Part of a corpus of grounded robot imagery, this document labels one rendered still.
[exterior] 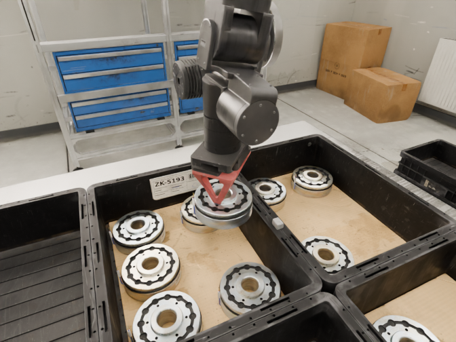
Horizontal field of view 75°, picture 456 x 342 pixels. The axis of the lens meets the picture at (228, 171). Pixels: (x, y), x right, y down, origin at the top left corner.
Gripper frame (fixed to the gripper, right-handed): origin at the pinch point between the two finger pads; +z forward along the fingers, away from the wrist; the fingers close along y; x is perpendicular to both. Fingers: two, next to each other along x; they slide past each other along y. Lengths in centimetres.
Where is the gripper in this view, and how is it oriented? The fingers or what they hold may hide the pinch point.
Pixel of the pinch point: (222, 190)
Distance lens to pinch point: 51.7
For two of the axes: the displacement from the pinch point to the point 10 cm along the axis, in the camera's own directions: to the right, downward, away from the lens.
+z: -0.2, 8.1, 5.8
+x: -9.3, -2.2, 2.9
